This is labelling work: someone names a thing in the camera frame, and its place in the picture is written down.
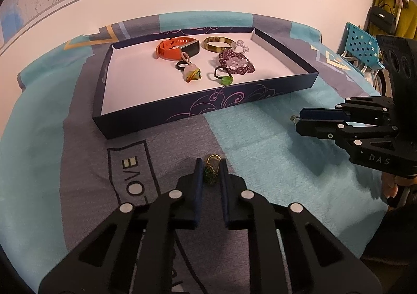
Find gold green ring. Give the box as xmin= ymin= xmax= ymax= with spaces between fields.
xmin=203 ymin=153 xmax=223 ymax=187

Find right hand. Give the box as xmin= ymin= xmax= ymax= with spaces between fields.
xmin=382 ymin=172 xmax=415 ymax=210

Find blue perforated plastic basket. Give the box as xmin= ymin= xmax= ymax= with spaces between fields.
xmin=338 ymin=22 xmax=384 ymax=70

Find teal grey patterned bedsheet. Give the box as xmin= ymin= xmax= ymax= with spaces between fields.
xmin=1 ymin=12 xmax=387 ymax=290

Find black handbag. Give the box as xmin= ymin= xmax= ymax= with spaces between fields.
xmin=369 ymin=4 xmax=396 ymax=35

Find yellow hanging garment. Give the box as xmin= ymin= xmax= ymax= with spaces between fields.
xmin=371 ymin=0 xmax=417 ymax=40

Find orange smartwatch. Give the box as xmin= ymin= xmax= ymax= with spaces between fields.
xmin=156 ymin=36 xmax=200 ymax=61

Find dark blue shallow box tray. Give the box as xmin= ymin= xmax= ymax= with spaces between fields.
xmin=93 ymin=27 xmax=318 ymax=139

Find green stone black hair tie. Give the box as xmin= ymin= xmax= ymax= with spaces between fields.
xmin=213 ymin=65 xmax=234 ymax=87

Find clear crystal bead bracelet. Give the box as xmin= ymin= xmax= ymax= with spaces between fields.
xmin=233 ymin=40 xmax=251 ymax=54

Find purple beaded bracelet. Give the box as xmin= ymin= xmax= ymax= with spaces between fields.
xmin=218 ymin=49 xmax=256 ymax=76

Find yellow green stone ring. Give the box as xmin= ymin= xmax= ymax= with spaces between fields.
xmin=182 ymin=65 xmax=202 ymax=84

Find pink charm black hair tie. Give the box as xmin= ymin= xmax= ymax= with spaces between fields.
xmin=175 ymin=51 xmax=193 ymax=71

